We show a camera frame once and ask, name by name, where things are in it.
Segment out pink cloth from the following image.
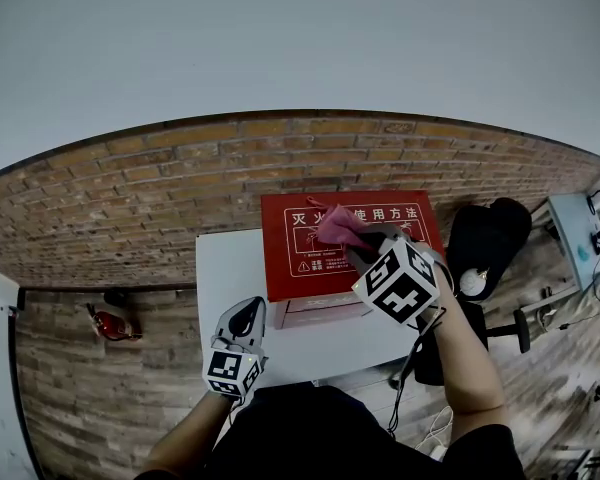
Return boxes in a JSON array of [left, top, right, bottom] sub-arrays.
[[307, 195, 371, 247]]

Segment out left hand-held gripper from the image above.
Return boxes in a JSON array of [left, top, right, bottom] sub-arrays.
[[202, 296, 270, 400]]

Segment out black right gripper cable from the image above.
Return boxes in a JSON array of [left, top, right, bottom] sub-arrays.
[[387, 307, 446, 439]]

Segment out red fire extinguisher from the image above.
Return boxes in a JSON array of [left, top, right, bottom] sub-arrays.
[[86, 301, 144, 342]]

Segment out red fire extinguisher box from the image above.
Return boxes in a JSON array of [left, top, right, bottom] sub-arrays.
[[259, 189, 446, 330]]

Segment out light blue desk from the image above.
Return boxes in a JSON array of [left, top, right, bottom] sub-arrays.
[[532, 162, 600, 294]]

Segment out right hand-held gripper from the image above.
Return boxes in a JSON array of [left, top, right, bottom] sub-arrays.
[[344, 222, 455, 328]]

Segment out person's left forearm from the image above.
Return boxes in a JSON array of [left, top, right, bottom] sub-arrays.
[[147, 392, 234, 474]]

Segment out black office chair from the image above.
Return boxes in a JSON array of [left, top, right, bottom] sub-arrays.
[[413, 196, 534, 387]]

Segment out person's dark shirt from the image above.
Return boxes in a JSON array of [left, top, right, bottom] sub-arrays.
[[134, 382, 526, 480]]

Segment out white floor cable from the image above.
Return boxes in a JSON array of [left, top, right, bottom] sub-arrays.
[[417, 405, 455, 462]]

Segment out person's right forearm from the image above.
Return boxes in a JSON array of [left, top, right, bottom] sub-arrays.
[[429, 287, 509, 437]]

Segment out white round ornament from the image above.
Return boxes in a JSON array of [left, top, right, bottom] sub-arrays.
[[458, 266, 490, 297]]

